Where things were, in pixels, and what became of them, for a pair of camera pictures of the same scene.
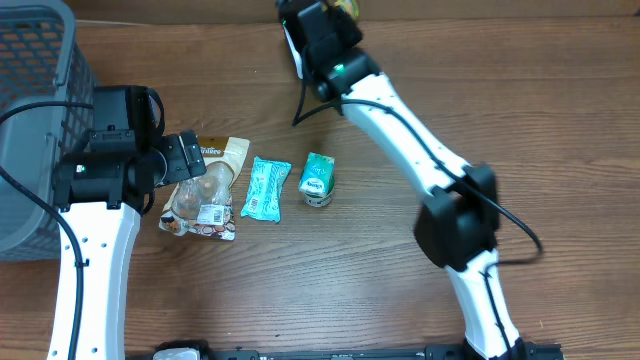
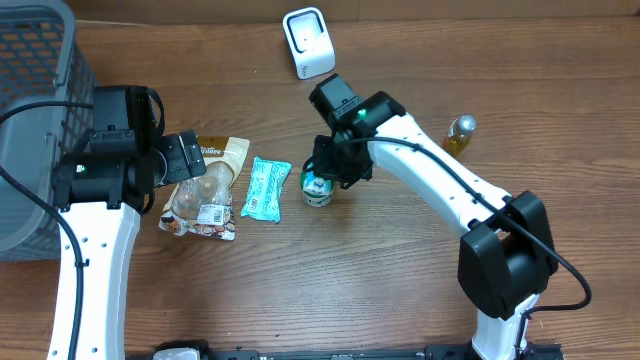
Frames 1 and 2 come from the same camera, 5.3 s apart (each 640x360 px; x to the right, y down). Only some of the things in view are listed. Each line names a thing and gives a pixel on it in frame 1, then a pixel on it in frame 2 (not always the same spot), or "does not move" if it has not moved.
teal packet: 264,197 does not move
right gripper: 351,25 → 328,168
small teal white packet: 317,173 does not move
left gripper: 180,168 does not move
